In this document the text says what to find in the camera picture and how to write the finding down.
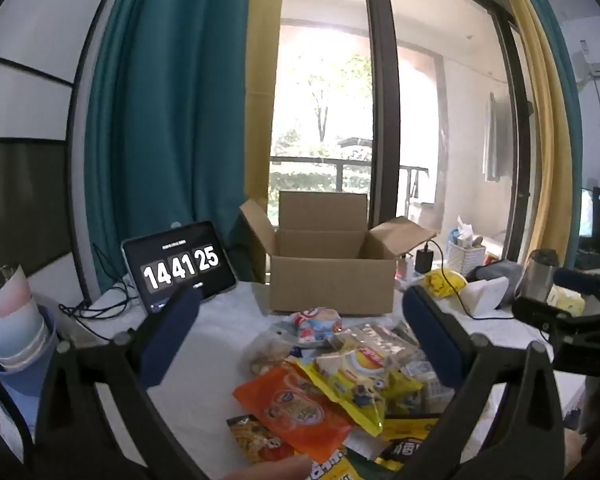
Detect orange snack bag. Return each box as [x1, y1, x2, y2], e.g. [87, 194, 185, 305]
[234, 364, 354, 464]

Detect black tablet showing clock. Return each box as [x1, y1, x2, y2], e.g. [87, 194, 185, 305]
[121, 221, 238, 315]

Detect yellow printed bag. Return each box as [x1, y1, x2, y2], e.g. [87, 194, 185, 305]
[424, 268, 468, 301]

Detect hanging pale garment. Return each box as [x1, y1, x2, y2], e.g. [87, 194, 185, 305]
[482, 92, 502, 184]

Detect black tablet cable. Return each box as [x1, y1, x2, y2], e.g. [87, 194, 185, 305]
[59, 244, 148, 322]

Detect black yellow snack bag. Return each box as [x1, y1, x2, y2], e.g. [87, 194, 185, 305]
[375, 417, 444, 474]

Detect person's left hand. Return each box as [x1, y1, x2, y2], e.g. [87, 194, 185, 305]
[224, 455, 312, 480]

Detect brown cardboard box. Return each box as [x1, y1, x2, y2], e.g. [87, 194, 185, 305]
[239, 191, 438, 317]

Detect dark sliding door frame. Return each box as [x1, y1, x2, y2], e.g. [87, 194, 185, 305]
[360, 0, 402, 233]

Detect clear biscuit tray pack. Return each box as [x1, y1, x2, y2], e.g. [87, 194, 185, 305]
[330, 324, 417, 366]

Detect steel bottle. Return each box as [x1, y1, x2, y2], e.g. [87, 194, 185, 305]
[515, 249, 561, 306]

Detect pink plastic cup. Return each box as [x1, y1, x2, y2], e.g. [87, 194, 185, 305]
[0, 266, 33, 326]

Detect pale blue plastic cup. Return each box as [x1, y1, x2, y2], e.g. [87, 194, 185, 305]
[0, 305, 46, 356]

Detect pale yellow pouch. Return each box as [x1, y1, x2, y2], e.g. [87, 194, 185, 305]
[547, 285, 587, 317]

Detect yellow curtain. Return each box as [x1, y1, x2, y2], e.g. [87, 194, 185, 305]
[492, 0, 573, 266]
[244, 0, 287, 281]

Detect white plastic basket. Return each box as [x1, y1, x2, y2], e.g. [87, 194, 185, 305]
[447, 232, 487, 274]

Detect white foam block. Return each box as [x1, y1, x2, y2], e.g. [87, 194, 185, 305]
[462, 276, 511, 318]

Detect clear bag of nuts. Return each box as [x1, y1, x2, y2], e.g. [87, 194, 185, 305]
[242, 332, 294, 379]

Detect black balcony railing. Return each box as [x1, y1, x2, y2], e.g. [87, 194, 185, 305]
[270, 156, 371, 196]

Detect white red blue puffed bag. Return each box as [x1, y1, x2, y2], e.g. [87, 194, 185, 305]
[290, 307, 344, 347]

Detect yellow chip bag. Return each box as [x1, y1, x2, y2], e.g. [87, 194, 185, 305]
[297, 345, 424, 437]

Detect grey cloth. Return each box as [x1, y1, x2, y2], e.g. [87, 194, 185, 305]
[467, 260, 524, 291]

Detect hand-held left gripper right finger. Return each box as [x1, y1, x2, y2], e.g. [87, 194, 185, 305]
[402, 285, 571, 480]

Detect white plastic cup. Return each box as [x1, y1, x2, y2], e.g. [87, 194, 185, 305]
[0, 330, 51, 367]

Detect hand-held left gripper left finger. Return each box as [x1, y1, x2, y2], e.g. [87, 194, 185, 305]
[32, 285, 216, 480]

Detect computer monitor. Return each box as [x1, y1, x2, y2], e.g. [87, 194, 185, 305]
[579, 188, 595, 239]

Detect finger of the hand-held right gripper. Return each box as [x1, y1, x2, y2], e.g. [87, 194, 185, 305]
[511, 297, 576, 333]
[552, 267, 600, 298]

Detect teal curtain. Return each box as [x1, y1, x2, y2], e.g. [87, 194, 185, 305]
[82, 0, 253, 296]
[517, 0, 586, 261]

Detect black charger cable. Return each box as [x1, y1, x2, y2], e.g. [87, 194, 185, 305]
[426, 239, 516, 321]

